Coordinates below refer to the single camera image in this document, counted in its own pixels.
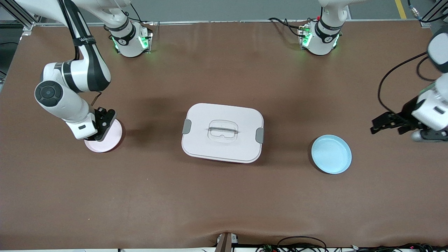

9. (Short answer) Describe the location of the tangled black cable bundle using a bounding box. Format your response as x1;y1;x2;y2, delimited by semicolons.
350;243;448;252

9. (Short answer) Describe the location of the aluminium frame profile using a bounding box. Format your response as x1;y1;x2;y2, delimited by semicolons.
420;0;448;28
0;0;35;32

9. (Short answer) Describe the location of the brown table cover sheet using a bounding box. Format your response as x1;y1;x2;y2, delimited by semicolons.
0;20;448;250

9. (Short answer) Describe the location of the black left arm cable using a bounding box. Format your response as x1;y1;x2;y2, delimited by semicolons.
377;0;448;116

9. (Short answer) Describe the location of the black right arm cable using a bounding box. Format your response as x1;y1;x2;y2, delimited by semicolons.
58;0;103;105

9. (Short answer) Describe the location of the pink round plate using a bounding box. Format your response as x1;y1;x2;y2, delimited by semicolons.
84;118;123;153

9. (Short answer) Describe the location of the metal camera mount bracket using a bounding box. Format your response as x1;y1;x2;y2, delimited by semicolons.
215;232;239;252

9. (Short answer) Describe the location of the looped black cable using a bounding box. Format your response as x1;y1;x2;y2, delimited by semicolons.
276;236;328;252

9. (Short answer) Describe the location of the white lidded storage box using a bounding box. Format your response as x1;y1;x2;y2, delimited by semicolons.
181;103;265;164

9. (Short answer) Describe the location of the aluminium table edge rail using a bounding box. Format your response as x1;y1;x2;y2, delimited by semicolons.
35;19;424;27

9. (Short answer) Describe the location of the light blue round plate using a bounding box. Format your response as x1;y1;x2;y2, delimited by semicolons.
311;135;352;175

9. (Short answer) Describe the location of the black arm base cable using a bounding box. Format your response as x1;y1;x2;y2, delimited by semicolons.
268;17;308;38

